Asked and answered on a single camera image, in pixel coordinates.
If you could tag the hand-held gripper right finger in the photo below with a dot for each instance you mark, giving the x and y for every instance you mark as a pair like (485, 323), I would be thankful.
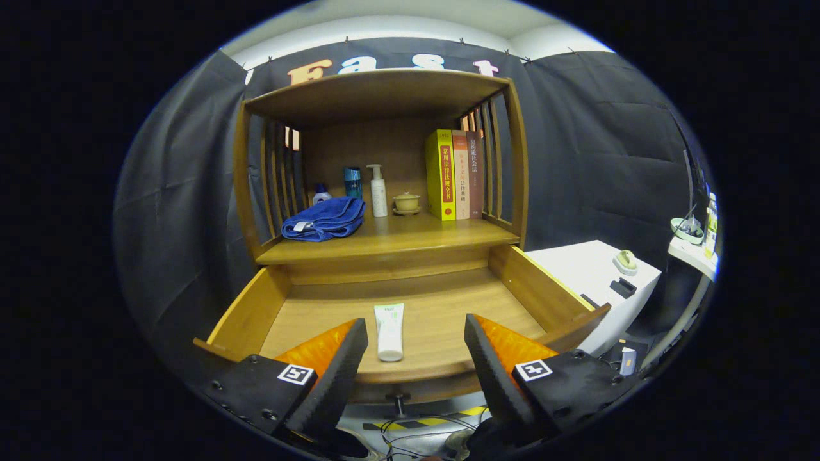
(496, 378)

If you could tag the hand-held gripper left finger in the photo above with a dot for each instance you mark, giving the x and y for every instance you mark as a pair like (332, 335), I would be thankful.
(336, 378)

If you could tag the white cream tube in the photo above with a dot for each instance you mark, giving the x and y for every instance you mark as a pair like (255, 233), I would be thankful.
(389, 333)

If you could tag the wooden drawer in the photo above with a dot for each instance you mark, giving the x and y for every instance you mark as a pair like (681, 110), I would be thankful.
(442, 307)

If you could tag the wooden countertop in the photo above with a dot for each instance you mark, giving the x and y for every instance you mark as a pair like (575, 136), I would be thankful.
(410, 234)

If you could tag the wooden cabinet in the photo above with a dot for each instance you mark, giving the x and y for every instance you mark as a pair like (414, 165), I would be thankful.
(378, 93)

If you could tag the yellow and black floor tape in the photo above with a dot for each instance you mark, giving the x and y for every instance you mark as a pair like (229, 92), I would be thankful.
(442, 420)

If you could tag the small white box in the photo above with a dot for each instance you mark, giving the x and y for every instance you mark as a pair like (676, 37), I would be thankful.
(628, 362)

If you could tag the white box table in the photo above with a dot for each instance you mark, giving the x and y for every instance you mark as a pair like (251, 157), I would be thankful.
(589, 269)

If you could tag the small black object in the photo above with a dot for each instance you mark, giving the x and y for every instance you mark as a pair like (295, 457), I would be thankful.
(623, 288)

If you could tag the blue folded towel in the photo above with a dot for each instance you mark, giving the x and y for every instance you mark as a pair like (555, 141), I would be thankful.
(323, 218)

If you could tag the small green and white object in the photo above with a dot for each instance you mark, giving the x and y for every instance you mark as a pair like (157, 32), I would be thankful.
(625, 261)

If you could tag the small white blue-capped bottle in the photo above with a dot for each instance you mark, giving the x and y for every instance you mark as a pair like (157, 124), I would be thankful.
(321, 197)

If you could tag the white pump bottle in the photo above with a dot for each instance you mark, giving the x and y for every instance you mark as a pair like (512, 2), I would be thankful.
(379, 198)

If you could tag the yellow lidded teacup with saucer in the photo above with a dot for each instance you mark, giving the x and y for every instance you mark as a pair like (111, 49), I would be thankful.
(407, 203)

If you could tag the brown book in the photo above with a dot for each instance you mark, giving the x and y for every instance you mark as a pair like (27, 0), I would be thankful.
(475, 186)

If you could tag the orange and cream book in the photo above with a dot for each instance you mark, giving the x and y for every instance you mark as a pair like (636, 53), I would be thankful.
(461, 186)

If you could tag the teal blue bottle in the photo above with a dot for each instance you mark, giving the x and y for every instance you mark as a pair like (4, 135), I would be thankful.
(353, 182)

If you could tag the thick yellow book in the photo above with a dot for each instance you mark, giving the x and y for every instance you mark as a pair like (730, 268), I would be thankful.
(442, 173)

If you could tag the white side table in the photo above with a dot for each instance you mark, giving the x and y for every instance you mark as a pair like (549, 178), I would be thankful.
(692, 253)

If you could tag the white bowl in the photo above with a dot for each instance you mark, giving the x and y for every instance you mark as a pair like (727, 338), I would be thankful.
(685, 232)

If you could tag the clear bottle with yellow drink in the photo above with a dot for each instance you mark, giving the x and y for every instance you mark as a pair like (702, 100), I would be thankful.
(711, 224)

